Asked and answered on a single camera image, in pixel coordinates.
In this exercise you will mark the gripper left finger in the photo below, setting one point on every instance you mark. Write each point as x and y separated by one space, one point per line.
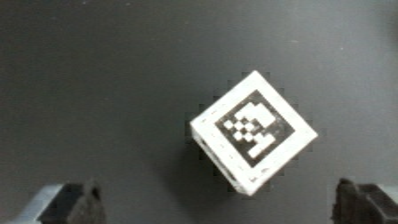
65 204

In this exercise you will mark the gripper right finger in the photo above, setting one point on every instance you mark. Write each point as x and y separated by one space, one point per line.
367 203

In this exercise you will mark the small white tagged cube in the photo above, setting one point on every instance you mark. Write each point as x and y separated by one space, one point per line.
251 133

